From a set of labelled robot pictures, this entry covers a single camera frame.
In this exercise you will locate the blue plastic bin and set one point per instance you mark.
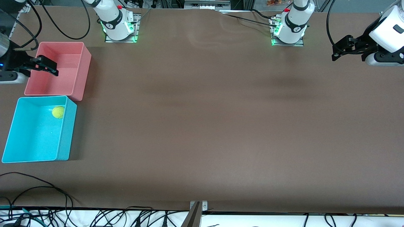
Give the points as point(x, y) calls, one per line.
point(34, 142)

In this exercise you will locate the grey metal device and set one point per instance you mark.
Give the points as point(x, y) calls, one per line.
point(206, 4)

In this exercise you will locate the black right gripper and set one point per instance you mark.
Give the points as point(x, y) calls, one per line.
point(15, 58)

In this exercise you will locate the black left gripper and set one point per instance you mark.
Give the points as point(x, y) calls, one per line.
point(363, 43)

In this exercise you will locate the metal clamp bracket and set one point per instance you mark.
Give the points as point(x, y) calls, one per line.
point(204, 206)

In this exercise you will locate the pink plastic bin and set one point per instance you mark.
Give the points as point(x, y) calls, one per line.
point(66, 78)

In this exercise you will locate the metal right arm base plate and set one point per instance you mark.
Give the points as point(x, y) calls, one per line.
point(121, 41)

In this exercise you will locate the yellow-green tennis ball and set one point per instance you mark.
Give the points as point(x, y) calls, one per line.
point(58, 112)

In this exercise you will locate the black power plug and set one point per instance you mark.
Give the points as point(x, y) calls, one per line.
point(137, 222)
point(164, 222)

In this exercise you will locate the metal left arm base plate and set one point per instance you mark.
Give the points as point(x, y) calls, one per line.
point(288, 45)

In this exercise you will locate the grey metal bar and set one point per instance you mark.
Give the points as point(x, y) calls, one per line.
point(193, 217)

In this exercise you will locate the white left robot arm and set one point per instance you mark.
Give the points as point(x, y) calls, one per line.
point(295, 22)

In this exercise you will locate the orange object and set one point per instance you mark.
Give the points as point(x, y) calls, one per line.
point(274, 3)

